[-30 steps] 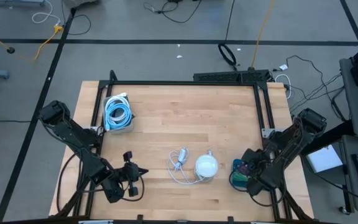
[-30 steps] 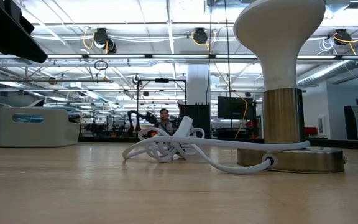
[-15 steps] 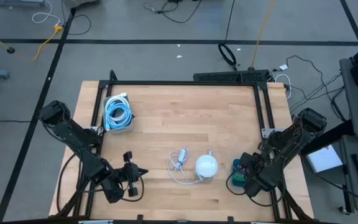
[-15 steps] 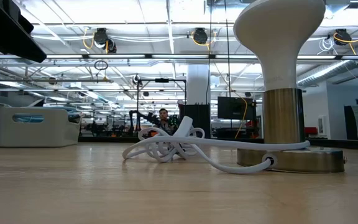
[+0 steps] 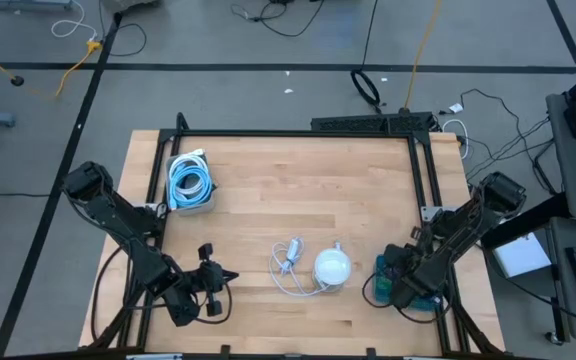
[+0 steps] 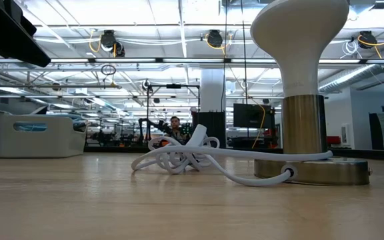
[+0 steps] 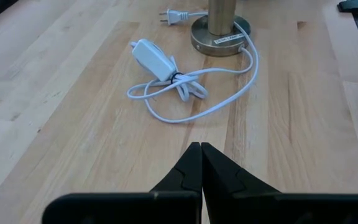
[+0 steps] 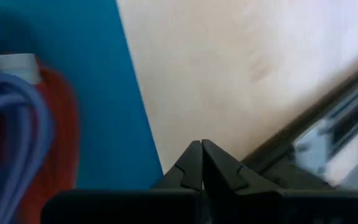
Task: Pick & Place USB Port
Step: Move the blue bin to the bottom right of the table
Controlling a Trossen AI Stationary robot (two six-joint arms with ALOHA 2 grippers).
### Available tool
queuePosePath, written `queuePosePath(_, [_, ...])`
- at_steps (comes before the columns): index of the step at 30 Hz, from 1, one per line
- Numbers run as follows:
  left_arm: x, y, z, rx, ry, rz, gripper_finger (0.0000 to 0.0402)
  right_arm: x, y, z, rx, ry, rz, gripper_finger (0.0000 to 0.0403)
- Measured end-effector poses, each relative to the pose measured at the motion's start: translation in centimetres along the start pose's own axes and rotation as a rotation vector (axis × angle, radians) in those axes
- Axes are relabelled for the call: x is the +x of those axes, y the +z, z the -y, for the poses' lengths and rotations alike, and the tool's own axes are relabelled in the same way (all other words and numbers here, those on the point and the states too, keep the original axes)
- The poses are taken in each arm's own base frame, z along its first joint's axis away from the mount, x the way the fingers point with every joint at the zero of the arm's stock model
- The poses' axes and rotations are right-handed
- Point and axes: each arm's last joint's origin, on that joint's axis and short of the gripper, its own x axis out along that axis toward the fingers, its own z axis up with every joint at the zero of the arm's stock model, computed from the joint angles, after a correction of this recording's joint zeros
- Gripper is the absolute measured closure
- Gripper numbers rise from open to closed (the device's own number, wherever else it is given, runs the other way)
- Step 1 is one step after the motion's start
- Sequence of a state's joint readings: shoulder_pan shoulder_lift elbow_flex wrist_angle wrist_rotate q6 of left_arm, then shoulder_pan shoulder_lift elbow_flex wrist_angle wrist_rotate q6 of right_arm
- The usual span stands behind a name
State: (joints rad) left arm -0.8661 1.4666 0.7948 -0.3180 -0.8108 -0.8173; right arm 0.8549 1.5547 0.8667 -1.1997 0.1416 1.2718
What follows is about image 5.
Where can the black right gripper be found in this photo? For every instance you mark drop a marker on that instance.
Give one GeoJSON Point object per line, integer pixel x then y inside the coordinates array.
{"type": "Point", "coordinates": [413, 280]}

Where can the teal plastic bin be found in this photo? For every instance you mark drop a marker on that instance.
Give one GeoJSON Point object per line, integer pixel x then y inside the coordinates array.
{"type": "Point", "coordinates": [379, 295]}

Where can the black perforated box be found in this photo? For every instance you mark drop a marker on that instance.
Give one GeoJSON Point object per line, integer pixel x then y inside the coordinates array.
{"type": "Point", "coordinates": [368, 122]}

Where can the grey plastic bin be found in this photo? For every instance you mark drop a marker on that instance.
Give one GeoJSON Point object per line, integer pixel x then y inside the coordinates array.
{"type": "Point", "coordinates": [193, 210]}

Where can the white power adapter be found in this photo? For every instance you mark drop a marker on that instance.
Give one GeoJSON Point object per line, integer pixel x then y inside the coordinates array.
{"type": "Point", "coordinates": [456, 108]}

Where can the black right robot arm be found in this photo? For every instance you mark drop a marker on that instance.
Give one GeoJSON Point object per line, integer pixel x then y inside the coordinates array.
{"type": "Point", "coordinates": [468, 225]}

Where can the white mushroom table lamp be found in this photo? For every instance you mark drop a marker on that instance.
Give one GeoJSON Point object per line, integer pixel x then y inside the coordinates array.
{"type": "Point", "coordinates": [332, 265]}

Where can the black diagonal desk bar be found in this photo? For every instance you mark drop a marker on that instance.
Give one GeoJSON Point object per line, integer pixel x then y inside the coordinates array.
{"type": "Point", "coordinates": [528, 225]}

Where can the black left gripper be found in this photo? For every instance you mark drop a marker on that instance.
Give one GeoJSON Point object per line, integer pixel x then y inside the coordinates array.
{"type": "Point", "coordinates": [210, 277]}

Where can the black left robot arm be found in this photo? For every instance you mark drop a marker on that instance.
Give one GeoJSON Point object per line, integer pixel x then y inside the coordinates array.
{"type": "Point", "coordinates": [118, 220]}

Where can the black aluminium table frame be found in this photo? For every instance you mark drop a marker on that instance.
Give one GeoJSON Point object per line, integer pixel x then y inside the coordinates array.
{"type": "Point", "coordinates": [293, 133]}

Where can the white box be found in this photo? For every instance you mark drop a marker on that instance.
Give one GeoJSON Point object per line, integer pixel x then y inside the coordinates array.
{"type": "Point", "coordinates": [523, 255]}

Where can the black floor puck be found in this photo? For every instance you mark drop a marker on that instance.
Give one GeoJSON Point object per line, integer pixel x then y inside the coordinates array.
{"type": "Point", "coordinates": [17, 80]}

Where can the grey floor base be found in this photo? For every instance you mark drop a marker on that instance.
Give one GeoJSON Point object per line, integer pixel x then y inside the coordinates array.
{"type": "Point", "coordinates": [28, 5]}

